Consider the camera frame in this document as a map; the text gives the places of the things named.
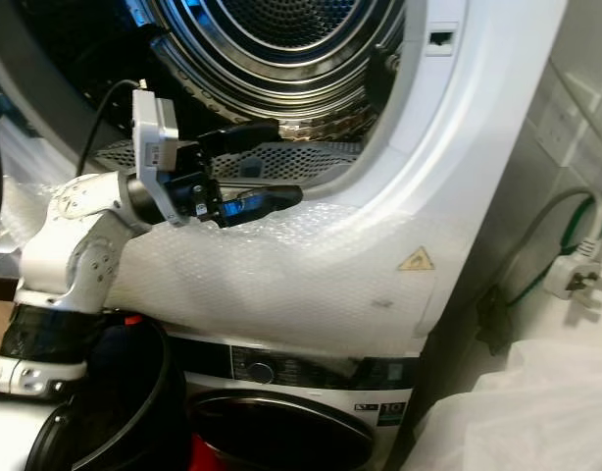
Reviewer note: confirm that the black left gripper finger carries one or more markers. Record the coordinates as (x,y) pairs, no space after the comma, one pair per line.
(267,198)
(242,135)

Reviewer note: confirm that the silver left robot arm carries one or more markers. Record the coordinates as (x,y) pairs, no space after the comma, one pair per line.
(66,257)

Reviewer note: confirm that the washing machine control dial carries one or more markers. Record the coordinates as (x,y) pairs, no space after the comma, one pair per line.
(260,371)

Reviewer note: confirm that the white washing machine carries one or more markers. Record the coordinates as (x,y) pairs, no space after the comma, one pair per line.
(340,375)

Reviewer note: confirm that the perforated grey lint filter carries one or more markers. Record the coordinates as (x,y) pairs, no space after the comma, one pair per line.
(316,157)

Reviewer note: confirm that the steel dryer drum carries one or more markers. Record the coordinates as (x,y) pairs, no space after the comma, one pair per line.
(281,54)

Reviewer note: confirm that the yellow triangle warning sticker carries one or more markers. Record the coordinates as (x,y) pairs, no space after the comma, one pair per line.
(416,261)

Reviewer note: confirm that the white tumble dryer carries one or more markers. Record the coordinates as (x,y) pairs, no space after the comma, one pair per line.
(477,147)

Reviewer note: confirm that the dark round washer door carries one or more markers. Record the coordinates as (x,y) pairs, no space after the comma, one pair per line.
(281,432)

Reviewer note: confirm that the green black warranty label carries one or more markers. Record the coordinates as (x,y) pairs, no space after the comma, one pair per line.
(384,412)

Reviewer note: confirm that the red cloth item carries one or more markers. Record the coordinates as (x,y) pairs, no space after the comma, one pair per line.
(205,455)

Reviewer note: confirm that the white power plug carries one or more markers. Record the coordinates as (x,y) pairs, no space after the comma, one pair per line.
(574,277)

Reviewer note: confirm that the white plastic sheet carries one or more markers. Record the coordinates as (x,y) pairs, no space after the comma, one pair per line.
(517,412)

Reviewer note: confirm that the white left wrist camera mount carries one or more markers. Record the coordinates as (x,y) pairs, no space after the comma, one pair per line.
(154,132)

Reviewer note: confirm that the black wall bracket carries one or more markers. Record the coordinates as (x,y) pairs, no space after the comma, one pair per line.
(492,319)

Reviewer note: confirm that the white wall socket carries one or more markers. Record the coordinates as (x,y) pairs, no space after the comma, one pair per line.
(558,128)

